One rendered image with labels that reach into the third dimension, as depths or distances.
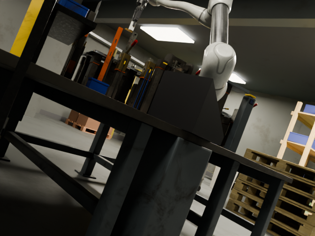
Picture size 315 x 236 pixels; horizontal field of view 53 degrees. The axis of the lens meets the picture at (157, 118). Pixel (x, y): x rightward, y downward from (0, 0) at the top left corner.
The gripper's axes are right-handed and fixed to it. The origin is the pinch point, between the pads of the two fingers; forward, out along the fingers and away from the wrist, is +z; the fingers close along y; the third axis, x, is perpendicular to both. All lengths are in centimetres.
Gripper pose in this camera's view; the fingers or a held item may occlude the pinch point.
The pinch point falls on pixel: (132, 25)
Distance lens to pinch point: 239.6
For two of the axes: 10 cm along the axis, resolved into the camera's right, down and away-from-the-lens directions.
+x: -8.4, -3.5, -4.2
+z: -3.6, 9.3, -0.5
